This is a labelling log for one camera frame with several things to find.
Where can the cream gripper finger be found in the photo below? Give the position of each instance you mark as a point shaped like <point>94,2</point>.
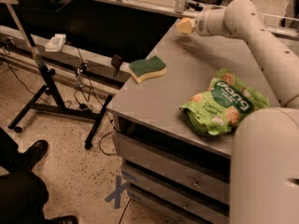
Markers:
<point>186,26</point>

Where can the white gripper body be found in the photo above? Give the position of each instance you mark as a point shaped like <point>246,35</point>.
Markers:
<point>201,26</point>

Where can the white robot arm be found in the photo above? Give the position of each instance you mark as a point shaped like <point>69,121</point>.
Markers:
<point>264,186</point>

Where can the green yellow sponge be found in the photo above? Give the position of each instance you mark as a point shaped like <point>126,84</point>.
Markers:
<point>141,70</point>

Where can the small dark clamp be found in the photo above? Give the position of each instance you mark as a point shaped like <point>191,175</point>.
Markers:
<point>116,62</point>

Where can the green snack bag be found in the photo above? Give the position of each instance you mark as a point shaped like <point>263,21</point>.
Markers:
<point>225,103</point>

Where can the white tissue pack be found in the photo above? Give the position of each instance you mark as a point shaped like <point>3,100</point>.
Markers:
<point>56,43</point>

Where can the black rolling stand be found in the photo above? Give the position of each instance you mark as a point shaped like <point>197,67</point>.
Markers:
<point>48,99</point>

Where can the grey drawer cabinet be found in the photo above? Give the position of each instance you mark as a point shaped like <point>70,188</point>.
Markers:
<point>185,182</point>

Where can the black shoe upper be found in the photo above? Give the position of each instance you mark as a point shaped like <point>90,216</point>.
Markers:
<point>27,160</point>

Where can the black shoe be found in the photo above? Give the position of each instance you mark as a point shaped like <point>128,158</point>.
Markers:
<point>62,220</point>
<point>27,160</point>

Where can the black shoe lower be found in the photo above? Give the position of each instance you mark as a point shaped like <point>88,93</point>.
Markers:
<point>62,220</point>

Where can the black trouser leg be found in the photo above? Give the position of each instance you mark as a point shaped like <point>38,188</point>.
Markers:
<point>22,193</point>

